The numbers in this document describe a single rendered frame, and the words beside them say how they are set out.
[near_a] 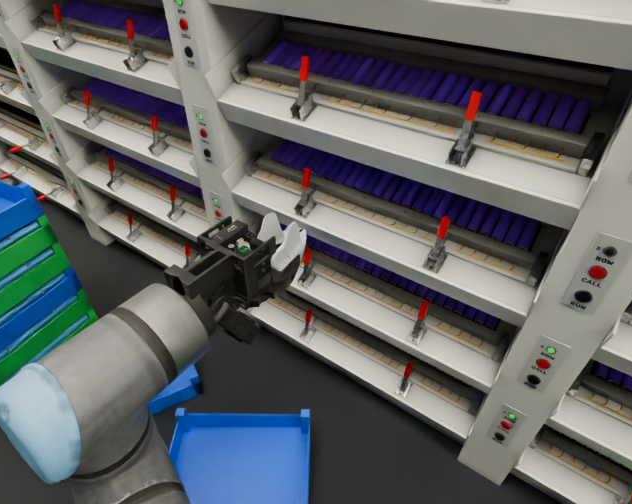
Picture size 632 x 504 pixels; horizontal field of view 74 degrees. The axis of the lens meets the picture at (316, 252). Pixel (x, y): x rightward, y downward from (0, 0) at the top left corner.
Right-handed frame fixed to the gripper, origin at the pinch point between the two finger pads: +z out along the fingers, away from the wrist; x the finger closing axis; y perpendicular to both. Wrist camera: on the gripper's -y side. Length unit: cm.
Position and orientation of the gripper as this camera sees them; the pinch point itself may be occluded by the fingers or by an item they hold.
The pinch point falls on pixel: (297, 239)
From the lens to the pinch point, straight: 58.1
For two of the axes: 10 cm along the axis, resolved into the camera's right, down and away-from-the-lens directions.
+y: 0.2, -7.8, -6.3
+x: -8.2, -3.7, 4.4
